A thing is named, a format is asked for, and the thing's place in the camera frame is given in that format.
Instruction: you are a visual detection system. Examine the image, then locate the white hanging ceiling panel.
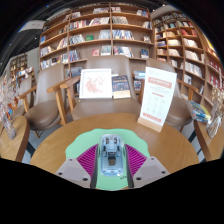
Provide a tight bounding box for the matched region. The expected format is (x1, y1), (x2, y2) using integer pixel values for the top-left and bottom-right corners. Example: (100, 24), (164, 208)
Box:
(18, 19), (46, 33)

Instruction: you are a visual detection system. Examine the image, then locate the glass vase with pink flowers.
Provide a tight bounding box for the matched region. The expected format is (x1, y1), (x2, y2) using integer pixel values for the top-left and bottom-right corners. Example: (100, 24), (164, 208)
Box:
(0, 74), (21, 140)

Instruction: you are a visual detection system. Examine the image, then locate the flat wooden bookshelf wall unit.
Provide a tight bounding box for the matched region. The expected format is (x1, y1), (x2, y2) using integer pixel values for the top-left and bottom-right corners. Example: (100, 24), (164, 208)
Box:
(38, 3), (156, 71)

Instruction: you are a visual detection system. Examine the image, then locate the brown padded wooden armchair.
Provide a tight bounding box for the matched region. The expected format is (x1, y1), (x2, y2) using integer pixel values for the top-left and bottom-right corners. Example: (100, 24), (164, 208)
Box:
(46, 54), (144, 126)
(14, 63), (73, 139)
(144, 58), (201, 133)

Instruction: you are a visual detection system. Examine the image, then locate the transparent computer mouse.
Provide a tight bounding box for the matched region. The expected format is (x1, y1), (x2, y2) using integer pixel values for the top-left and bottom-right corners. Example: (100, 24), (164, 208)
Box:
(97, 133), (128, 178)

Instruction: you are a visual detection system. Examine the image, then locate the white sign in wooden base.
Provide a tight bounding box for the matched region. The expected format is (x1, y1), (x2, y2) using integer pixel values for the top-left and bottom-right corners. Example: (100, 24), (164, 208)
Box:
(137, 66), (178, 133)

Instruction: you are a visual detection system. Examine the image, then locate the white framed floral picture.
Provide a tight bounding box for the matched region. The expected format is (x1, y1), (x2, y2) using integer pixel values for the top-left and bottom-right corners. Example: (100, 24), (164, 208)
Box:
(78, 68), (114, 100)

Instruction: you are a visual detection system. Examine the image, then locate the stack of pale blue books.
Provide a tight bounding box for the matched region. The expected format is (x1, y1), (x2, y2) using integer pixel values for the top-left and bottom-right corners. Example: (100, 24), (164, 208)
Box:
(133, 70), (147, 80)

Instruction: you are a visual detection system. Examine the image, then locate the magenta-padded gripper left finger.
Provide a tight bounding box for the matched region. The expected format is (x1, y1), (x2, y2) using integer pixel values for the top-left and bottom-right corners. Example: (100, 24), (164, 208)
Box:
(54, 143), (100, 189)

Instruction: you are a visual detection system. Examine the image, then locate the low book display rack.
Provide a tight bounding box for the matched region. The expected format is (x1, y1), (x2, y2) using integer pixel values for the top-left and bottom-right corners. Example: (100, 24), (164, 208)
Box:
(14, 66), (37, 88)

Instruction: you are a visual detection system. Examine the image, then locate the distant wooden bookshelf unit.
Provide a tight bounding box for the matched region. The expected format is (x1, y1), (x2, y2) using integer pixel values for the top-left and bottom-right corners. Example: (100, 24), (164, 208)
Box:
(8, 53), (29, 79)

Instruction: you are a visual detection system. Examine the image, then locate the dark cover book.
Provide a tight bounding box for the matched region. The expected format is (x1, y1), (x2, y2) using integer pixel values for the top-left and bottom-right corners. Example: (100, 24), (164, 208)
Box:
(111, 74), (132, 100)

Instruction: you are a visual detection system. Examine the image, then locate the green blob-shaped mouse pad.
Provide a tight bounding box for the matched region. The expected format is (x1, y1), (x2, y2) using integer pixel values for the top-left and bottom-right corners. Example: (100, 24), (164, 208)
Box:
(64, 128), (151, 192)

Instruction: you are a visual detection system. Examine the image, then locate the stack of colourful books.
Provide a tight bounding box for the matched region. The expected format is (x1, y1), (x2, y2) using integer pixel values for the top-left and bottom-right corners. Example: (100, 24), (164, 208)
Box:
(186, 99), (213, 124)

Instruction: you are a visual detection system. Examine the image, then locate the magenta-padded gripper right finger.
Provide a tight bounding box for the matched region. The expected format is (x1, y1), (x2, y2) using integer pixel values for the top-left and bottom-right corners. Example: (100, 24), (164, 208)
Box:
(123, 143), (170, 189)

